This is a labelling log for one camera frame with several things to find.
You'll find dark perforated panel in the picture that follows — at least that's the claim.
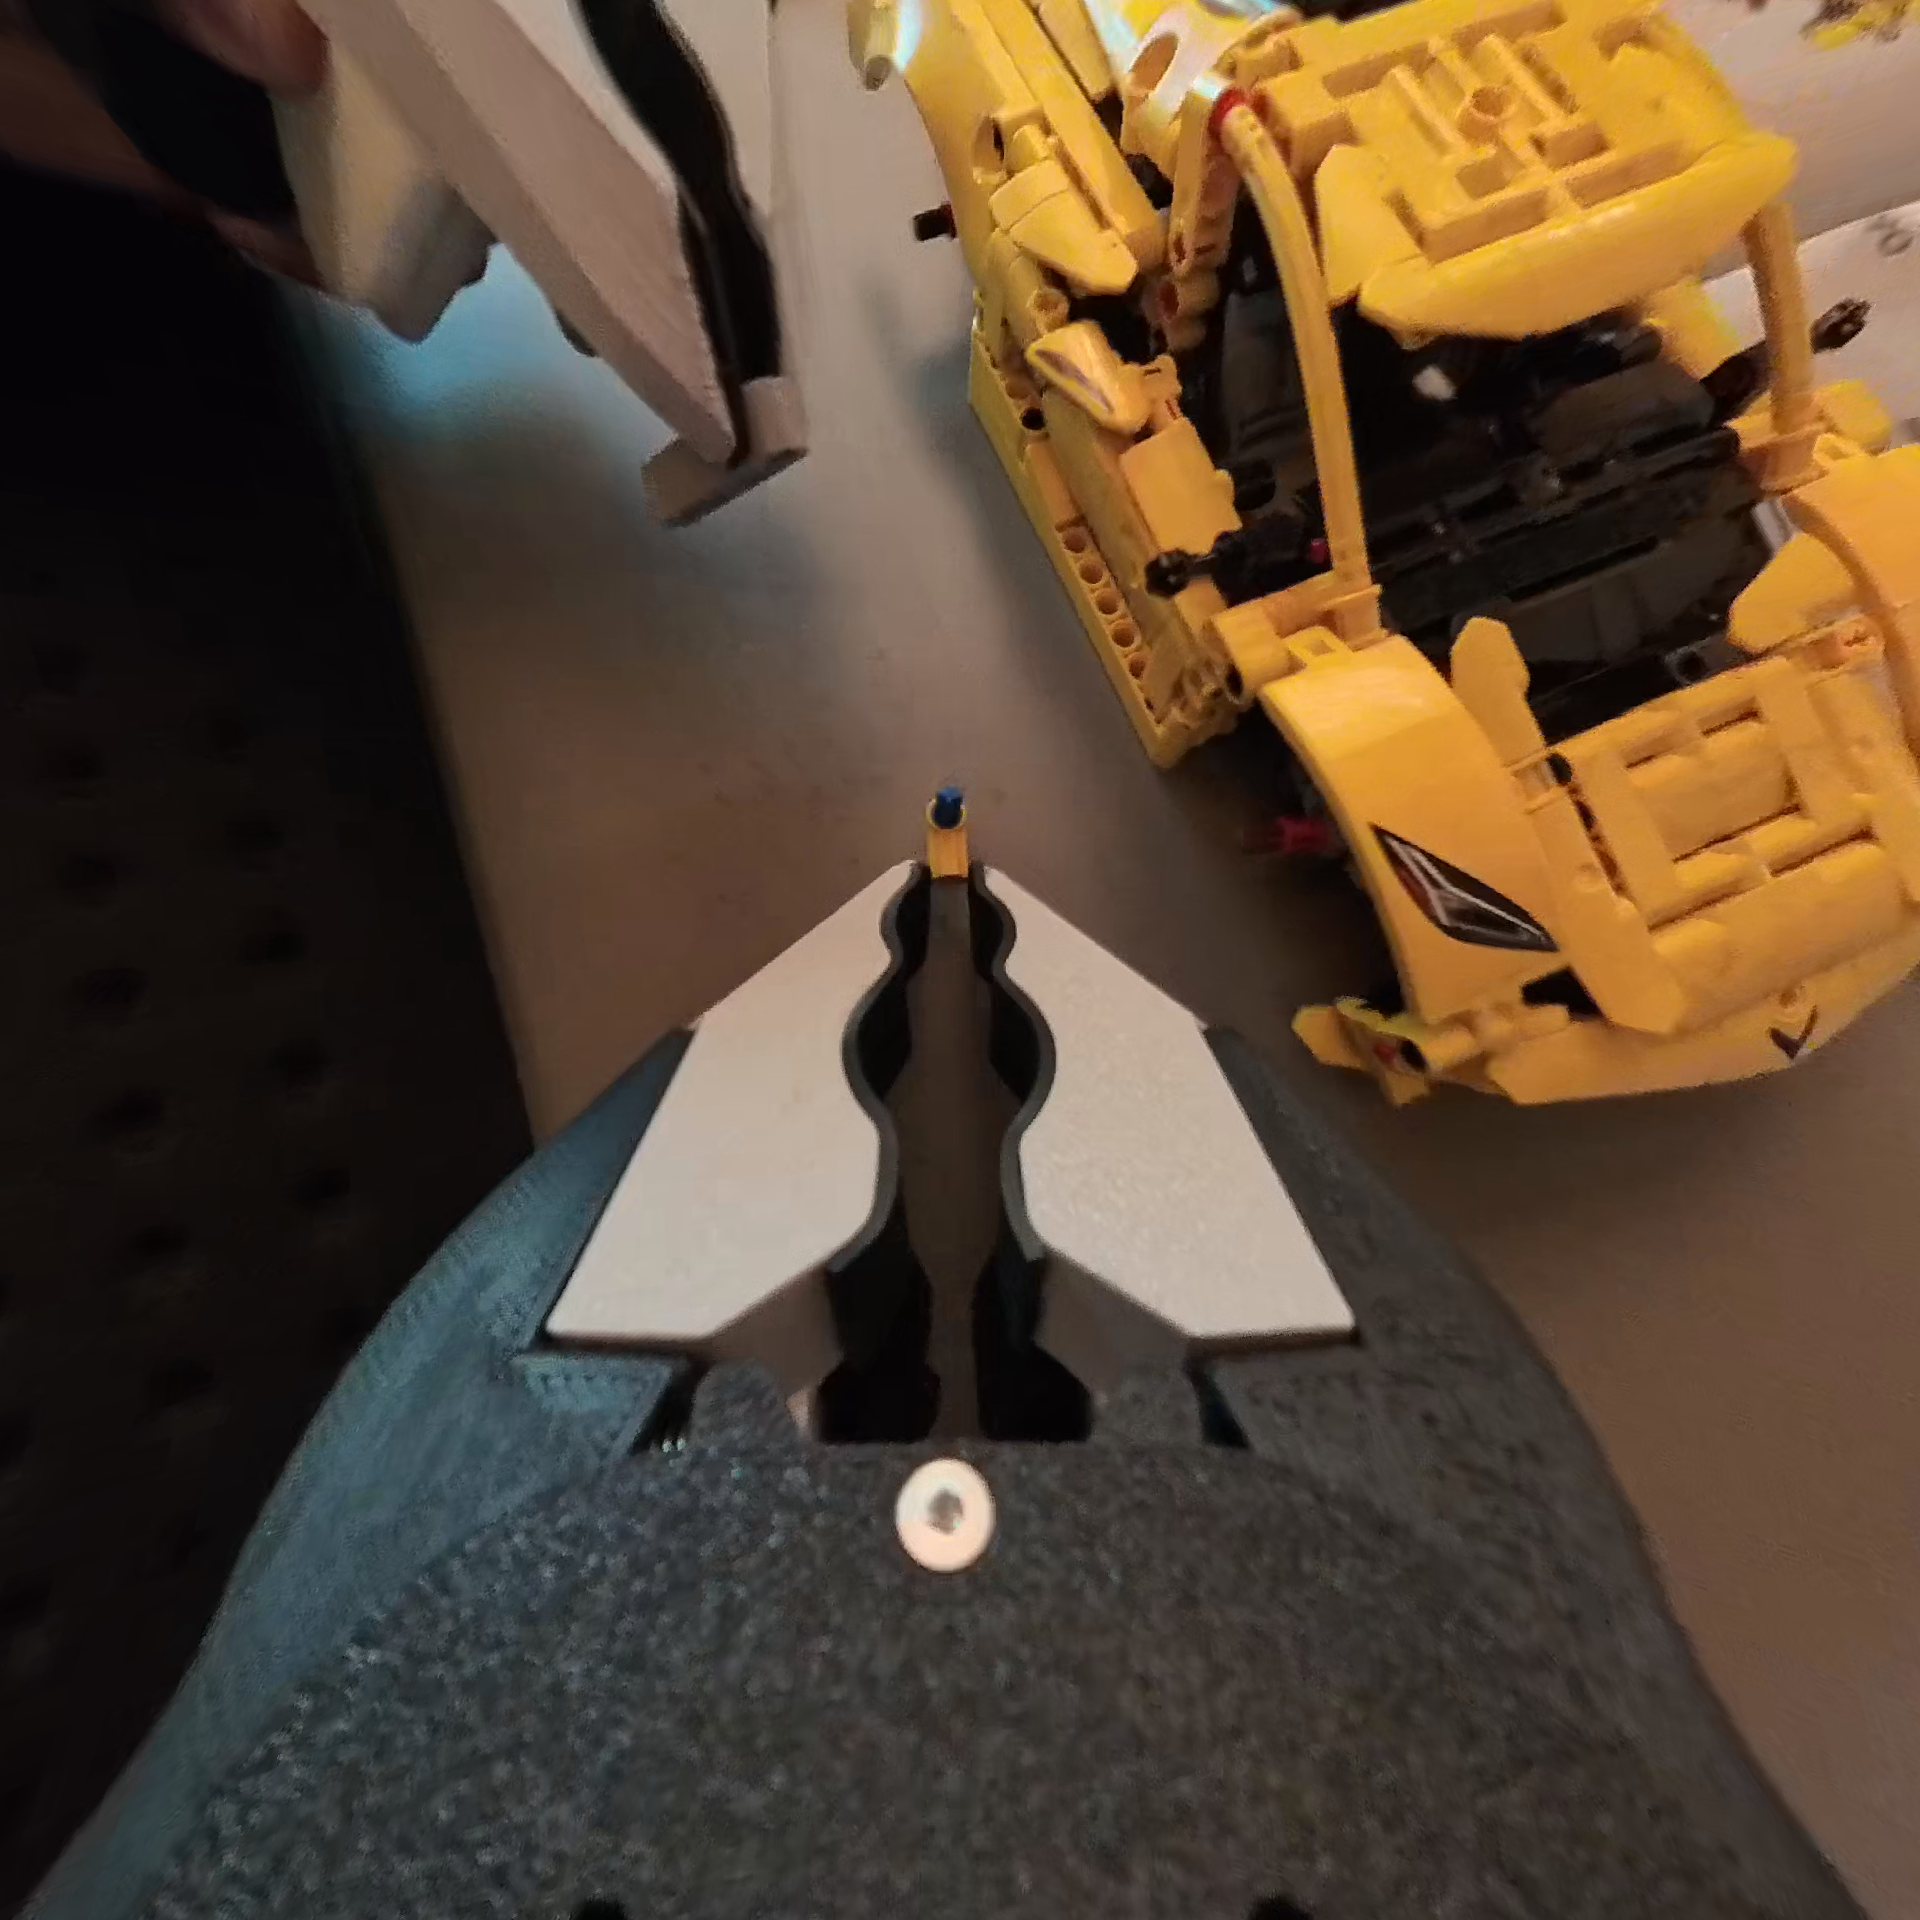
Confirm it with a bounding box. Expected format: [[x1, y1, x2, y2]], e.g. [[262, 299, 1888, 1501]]
[[0, 151, 536, 1920]]

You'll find person's left hand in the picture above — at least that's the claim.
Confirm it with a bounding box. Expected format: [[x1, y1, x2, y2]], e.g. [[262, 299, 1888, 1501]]
[[0, 0, 332, 287]]

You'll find yellow brick toy car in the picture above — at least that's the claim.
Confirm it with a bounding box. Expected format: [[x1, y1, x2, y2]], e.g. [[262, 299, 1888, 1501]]
[[846, 0, 1920, 1111]]

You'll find building instruction booklet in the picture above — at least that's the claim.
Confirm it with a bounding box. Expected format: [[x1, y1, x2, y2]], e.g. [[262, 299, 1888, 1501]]
[[1696, 0, 1920, 542]]

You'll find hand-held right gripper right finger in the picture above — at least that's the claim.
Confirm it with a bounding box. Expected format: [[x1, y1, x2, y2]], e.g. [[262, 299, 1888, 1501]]
[[975, 868, 1359, 1349]]

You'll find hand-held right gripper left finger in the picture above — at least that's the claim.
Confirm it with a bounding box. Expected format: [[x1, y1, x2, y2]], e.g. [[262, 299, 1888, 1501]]
[[543, 861, 917, 1349]]

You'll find grey desk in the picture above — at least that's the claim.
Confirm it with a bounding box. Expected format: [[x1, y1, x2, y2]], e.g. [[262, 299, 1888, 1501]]
[[315, 0, 1920, 1920]]

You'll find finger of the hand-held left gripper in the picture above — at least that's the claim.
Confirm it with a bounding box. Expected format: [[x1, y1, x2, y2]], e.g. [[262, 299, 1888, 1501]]
[[299, 0, 743, 455], [576, 0, 813, 529]]

